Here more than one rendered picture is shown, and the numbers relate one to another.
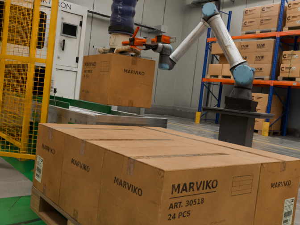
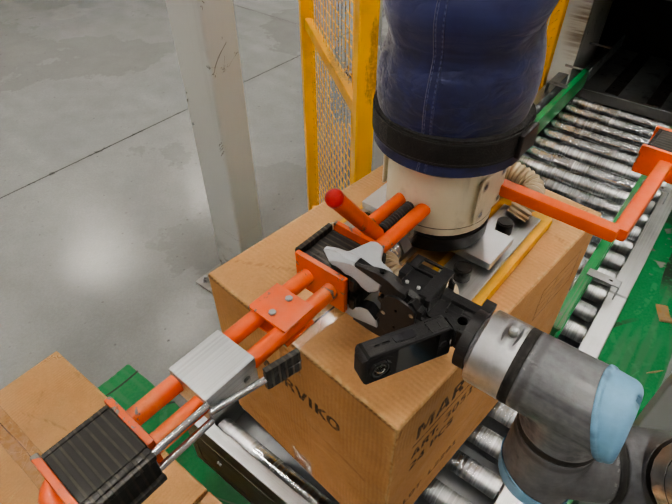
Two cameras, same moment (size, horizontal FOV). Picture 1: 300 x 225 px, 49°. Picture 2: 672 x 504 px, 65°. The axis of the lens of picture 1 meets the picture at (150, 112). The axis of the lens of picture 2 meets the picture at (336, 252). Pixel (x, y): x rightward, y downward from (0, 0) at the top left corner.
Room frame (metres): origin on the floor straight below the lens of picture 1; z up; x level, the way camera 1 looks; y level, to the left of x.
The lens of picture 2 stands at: (2.58, -0.30, 1.69)
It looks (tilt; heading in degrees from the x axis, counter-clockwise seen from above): 43 degrees down; 77
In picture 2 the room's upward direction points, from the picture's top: straight up
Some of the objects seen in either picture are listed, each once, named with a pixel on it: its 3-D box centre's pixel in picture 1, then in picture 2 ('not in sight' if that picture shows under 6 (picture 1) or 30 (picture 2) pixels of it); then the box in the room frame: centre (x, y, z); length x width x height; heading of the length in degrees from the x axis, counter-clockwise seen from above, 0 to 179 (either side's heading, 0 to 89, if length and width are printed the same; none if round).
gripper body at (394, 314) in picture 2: (148, 45); (434, 313); (2.79, 0.07, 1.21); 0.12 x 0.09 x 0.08; 129
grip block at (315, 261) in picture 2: (135, 42); (340, 264); (2.70, 0.18, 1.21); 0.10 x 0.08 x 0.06; 127
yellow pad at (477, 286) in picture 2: not in sight; (482, 254); (2.95, 0.25, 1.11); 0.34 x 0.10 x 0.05; 37
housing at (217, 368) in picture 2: (152, 41); (215, 374); (2.53, 0.05, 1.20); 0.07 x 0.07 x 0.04; 37
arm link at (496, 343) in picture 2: (156, 46); (495, 350); (2.84, 0.00, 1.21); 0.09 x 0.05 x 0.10; 39
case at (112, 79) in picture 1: (115, 81); (406, 315); (2.87, 0.33, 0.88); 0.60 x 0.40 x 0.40; 33
